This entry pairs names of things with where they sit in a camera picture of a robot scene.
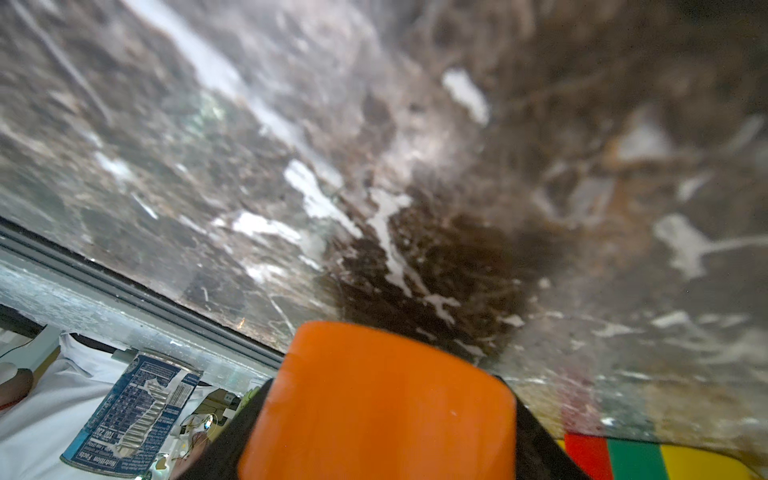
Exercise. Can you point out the blue white label packet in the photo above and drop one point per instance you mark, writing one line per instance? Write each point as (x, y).
(127, 430)

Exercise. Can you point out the yellow square lego back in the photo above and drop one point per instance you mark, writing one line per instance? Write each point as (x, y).
(683, 463)

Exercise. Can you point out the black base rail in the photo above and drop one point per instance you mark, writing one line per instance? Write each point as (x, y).
(55, 258)

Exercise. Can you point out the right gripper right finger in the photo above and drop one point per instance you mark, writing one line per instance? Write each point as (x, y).
(538, 455)

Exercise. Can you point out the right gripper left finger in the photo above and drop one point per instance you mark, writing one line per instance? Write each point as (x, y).
(220, 460)

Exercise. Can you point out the white cloth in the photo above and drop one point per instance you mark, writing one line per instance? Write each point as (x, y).
(37, 429)

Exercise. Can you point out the red long lego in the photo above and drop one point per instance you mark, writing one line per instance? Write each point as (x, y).
(591, 454)

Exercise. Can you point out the orange round lego piece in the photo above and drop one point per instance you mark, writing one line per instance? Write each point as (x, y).
(353, 402)

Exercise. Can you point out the green long lego back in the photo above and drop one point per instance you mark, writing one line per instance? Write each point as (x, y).
(632, 460)

